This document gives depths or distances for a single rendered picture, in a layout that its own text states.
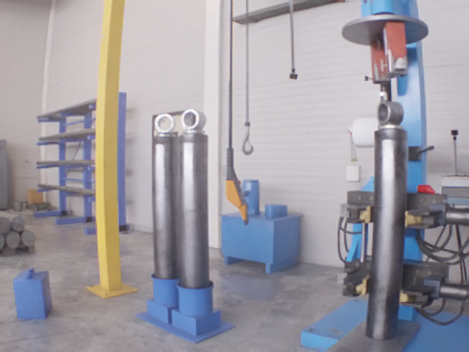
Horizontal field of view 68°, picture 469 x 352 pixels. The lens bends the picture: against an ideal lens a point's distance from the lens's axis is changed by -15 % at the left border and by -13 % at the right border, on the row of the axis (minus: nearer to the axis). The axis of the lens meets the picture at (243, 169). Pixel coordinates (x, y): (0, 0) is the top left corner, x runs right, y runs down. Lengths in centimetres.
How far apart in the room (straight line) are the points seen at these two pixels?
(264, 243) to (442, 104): 254
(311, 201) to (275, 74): 177
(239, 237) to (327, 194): 118
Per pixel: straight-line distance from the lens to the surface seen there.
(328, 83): 503
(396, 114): 247
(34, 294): 341
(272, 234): 455
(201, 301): 297
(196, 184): 281
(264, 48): 569
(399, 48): 238
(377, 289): 254
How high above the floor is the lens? 127
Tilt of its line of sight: 1 degrees down
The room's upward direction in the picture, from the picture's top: straight up
